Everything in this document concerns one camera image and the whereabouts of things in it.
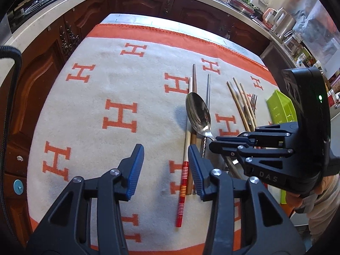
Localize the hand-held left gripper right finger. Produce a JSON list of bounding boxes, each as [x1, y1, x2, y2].
[[187, 145, 307, 255]]

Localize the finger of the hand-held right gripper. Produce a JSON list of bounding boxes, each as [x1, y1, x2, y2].
[[208, 141, 296, 166], [216, 122, 299, 147]]

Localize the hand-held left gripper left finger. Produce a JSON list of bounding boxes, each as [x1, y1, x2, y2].
[[25, 143, 145, 255]]

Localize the red-banded white chopstick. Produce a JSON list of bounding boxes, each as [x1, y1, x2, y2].
[[176, 77, 193, 228]]

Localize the green plastic utensil tray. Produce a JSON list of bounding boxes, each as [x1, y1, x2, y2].
[[266, 89, 298, 205]]

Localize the large metal spoon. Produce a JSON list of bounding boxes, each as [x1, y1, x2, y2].
[[185, 92, 217, 141]]

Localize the person's right forearm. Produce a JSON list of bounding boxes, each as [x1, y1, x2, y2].
[[303, 183, 340, 234]]

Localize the person's right hand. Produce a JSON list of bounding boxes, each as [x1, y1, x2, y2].
[[285, 174, 340, 214]]

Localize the metal fork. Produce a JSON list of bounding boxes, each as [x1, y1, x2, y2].
[[248, 93, 259, 120]]

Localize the metal chopstick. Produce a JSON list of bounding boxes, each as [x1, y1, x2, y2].
[[202, 74, 211, 158]]

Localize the steel-front appliance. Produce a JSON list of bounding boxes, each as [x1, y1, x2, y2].
[[260, 41, 298, 72]]

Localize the brown wooden chopstick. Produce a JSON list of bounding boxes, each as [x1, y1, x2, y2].
[[186, 64, 198, 195]]

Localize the orange and white printed blanket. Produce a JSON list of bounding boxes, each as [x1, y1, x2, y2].
[[27, 23, 293, 253]]

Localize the glass pitcher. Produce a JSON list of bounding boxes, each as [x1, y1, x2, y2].
[[283, 30, 303, 52]]

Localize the steel kettle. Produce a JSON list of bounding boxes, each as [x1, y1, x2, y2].
[[273, 8, 296, 39]]

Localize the white and pink kettle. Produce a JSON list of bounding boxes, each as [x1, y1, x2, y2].
[[262, 8, 278, 30]]

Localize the steel colander with vegetables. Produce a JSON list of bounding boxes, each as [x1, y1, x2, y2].
[[228, 0, 257, 15]]

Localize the pale grid mat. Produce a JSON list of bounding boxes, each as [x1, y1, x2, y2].
[[101, 13, 266, 67]]

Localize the brown wooden cabinets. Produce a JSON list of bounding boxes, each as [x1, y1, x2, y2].
[[0, 0, 271, 245]]

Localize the gas stove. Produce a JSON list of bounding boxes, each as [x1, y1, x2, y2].
[[8, 0, 57, 24]]

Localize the clear plastic wall sheet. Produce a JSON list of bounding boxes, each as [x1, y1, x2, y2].
[[292, 0, 340, 75]]

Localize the black braided cable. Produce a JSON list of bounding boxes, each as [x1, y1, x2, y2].
[[0, 46, 23, 255]]

